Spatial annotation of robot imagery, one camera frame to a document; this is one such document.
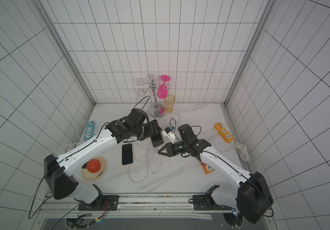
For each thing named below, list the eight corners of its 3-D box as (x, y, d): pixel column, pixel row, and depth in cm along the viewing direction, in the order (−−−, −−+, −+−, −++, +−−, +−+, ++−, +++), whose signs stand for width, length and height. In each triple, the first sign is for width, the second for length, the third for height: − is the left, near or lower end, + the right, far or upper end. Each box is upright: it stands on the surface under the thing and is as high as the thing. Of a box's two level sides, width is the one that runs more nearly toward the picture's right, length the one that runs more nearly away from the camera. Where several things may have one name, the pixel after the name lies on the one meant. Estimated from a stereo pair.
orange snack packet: (206, 174, 85) (207, 172, 83) (199, 162, 89) (200, 161, 87) (213, 171, 86) (214, 169, 84) (206, 160, 90) (207, 158, 88)
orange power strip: (228, 143, 97) (229, 141, 95) (213, 126, 106) (214, 124, 104) (233, 140, 98) (235, 138, 97) (218, 123, 108) (219, 121, 106)
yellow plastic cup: (163, 112, 116) (163, 101, 105) (165, 105, 121) (165, 93, 110) (172, 113, 115) (172, 102, 104) (173, 106, 120) (174, 94, 110)
